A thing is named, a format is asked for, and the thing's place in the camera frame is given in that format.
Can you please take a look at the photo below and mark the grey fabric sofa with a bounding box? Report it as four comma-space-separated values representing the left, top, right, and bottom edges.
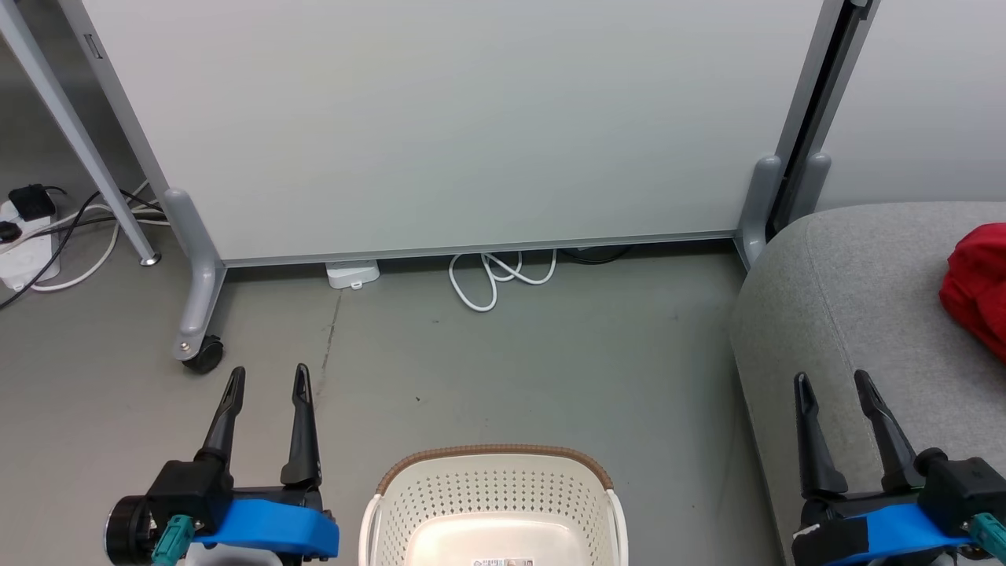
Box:
729, 201, 1006, 566

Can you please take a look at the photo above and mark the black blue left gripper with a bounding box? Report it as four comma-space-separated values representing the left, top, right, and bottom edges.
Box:
106, 363, 340, 566

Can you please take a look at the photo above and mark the black caster wheel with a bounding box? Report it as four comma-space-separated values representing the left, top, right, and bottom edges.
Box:
182, 336, 225, 374

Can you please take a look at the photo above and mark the white power strip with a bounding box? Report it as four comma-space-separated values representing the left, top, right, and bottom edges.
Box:
0, 200, 62, 292

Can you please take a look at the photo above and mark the looped white cable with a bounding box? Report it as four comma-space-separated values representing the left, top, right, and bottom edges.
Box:
449, 250, 557, 313

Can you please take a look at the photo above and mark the white floor cable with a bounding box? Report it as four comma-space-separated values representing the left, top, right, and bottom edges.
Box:
31, 181, 170, 293

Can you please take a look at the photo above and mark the cream perforated laundry basket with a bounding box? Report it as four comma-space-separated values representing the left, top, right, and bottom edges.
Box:
359, 445, 628, 566

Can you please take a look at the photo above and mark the teal right gripper connector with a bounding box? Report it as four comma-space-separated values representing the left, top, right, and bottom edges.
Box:
968, 513, 1006, 555

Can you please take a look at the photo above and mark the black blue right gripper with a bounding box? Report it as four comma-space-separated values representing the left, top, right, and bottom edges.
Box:
792, 369, 1006, 566

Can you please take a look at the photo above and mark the red basketball jersey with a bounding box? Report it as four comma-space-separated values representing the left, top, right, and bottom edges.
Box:
939, 223, 1006, 362

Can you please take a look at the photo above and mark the black cable under partition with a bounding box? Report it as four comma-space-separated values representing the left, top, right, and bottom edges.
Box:
562, 246, 630, 265

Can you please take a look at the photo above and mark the small white plastic box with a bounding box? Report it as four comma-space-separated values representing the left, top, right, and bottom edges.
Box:
326, 261, 380, 290

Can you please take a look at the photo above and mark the teal left gripper connector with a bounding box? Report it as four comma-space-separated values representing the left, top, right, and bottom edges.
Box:
152, 515, 196, 566

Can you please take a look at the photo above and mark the white partition panel grey frame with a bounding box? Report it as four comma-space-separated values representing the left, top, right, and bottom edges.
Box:
59, 0, 854, 362
766, 0, 1006, 241

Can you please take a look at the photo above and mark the teal gripper connector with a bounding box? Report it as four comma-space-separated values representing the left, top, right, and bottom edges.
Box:
968, 513, 1006, 555
152, 515, 196, 566

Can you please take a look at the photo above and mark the grey slanted metal leg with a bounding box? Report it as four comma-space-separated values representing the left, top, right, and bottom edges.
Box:
0, 0, 162, 266

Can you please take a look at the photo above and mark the black floor cable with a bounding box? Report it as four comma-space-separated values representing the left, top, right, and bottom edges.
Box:
0, 187, 167, 309

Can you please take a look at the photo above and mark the black power adapter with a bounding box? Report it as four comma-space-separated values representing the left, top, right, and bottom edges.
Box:
8, 184, 57, 222

